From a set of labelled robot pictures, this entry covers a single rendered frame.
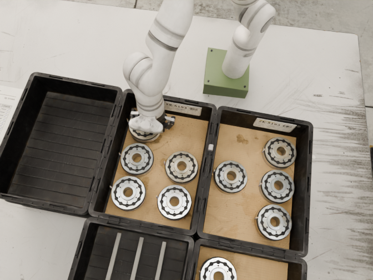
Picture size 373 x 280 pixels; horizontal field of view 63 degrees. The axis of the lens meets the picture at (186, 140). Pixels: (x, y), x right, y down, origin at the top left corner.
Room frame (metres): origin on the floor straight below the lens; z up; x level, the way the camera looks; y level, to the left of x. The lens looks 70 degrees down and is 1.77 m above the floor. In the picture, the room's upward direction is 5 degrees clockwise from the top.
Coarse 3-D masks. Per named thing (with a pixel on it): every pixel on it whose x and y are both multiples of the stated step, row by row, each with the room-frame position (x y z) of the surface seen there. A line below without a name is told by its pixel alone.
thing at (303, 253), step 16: (240, 112) 0.42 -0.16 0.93; (256, 112) 0.42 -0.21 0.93; (208, 176) 0.21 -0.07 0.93; (208, 192) 0.16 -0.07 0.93; (304, 208) 0.14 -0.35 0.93; (304, 224) 0.10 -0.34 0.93; (224, 240) 0.04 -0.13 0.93; (240, 240) 0.04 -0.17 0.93; (304, 240) 0.06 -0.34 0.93; (304, 256) 0.02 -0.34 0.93
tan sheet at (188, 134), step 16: (128, 128) 0.37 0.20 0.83; (176, 128) 0.39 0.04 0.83; (192, 128) 0.39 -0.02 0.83; (128, 144) 0.31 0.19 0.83; (160, 144) 0.32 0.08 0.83; (176, 144) 0.33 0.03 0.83; (192, 144) 0.33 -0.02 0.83; (160, 160) 0.27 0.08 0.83; (144, 176) 0.21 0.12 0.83; (160, 176) 0.22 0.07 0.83; (128, 192) 0.16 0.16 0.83; (192, 192) 0.18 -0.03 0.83; (112, 208) 0.10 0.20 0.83; (144, 208) 0.11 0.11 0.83; (192, 208) 0.13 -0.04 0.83; (176, 224) 0.08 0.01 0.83
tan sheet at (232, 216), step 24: (216, 144) 0.34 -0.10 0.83; (240, 144) 0.35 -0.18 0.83; (264, 144) 0.36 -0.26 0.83; (264, 168) 0.28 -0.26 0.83; (288, 168) 0.28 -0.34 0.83; (216, 192) 0.18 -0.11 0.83; (240, 192) 0.19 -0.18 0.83; (216, 216) 0.11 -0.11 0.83; (240, 216) 0.12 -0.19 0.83; (264, 240) 0.05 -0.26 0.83; (288, 240) 0.06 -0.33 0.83
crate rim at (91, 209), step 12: (168, 96) 0.45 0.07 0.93; (120, 108) 0.40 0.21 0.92; (216, 108) 0.42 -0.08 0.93; (108, 144) 0.27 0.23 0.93; (108, 156) 0.24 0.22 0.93; (204, 156) 0.27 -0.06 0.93; (204, 168) 0.23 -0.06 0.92; (204, 180) 0.20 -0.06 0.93; (96, 192) 0.13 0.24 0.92; (96, 216) 0.07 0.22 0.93; (108, 216) 0.07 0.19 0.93; (120, 216) 0.08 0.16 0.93; (156, 228) 0.05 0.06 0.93; (168, 228) 0.06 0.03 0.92; (180, 228) 0.06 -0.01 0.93; (192, 228) 0.06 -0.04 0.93
